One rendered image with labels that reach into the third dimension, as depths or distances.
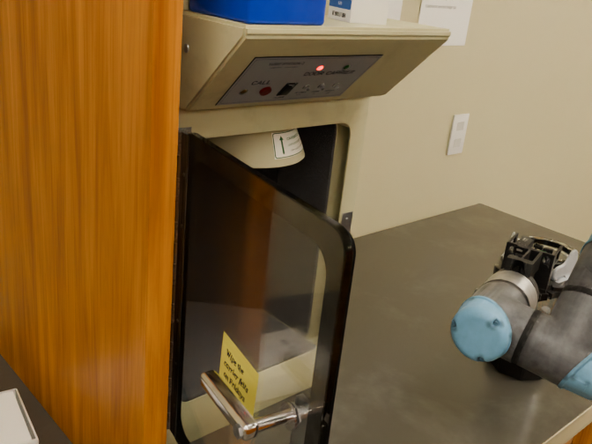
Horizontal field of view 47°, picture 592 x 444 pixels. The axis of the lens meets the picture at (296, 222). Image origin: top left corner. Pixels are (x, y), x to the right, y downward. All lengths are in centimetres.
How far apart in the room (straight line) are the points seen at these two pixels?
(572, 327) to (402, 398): 34
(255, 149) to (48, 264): 30
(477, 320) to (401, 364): 36
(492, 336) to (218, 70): 46
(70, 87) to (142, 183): 16
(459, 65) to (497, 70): 19
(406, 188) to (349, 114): 93
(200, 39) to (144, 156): 13
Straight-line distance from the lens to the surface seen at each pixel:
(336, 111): 91
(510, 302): 90
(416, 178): 186
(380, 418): 107
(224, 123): 79
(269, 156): 88
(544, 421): 117
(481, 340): 88
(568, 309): 90
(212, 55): 68
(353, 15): 79
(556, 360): 88
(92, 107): 73
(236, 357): 69
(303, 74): 76
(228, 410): 61
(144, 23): 63
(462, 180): 206
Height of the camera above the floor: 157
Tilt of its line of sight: 21 degrees down
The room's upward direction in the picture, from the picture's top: 6 degrees clockwise
